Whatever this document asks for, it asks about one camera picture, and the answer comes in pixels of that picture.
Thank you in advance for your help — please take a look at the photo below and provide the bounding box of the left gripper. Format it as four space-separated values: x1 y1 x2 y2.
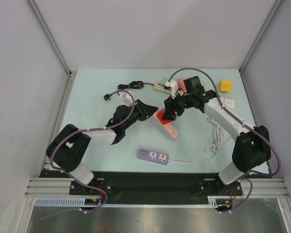
122 99 157 130

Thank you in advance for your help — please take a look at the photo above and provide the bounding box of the red cube socket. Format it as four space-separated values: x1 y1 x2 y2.
157 108 173 125

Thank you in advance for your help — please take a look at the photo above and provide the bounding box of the pink power strip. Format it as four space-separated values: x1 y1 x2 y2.
153 110 179 139

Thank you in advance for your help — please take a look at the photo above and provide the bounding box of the purple power strip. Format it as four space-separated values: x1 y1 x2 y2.
137 148 169 166

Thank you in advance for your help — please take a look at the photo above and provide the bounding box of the white cube socket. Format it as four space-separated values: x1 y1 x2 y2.
220 97 235 109

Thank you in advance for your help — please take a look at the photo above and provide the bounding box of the yellow cube socket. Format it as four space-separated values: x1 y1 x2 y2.
219 81 232 92

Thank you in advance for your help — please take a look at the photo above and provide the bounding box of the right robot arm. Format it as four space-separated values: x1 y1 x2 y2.
162 76 271 195

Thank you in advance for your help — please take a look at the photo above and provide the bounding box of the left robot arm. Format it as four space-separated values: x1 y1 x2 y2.
46 100 158 194

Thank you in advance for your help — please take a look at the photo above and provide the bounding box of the pink triangular socket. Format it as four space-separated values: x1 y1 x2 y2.
177 78 187 93

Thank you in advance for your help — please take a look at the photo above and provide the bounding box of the green adapter plug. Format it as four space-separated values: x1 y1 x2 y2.
161 78 168 86

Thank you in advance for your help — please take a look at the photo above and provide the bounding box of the beige power strip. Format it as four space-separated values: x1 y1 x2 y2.
153 82 171 94

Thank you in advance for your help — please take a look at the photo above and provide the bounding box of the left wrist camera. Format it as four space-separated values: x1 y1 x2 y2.
118 90 133 106

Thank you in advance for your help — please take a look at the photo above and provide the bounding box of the black power cable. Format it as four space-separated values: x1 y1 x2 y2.
103 81 154 101

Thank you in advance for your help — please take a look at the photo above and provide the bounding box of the white power strip cable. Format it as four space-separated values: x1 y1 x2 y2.
169 115 233 165

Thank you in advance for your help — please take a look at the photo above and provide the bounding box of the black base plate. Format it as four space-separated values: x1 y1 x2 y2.
38 170 243 205

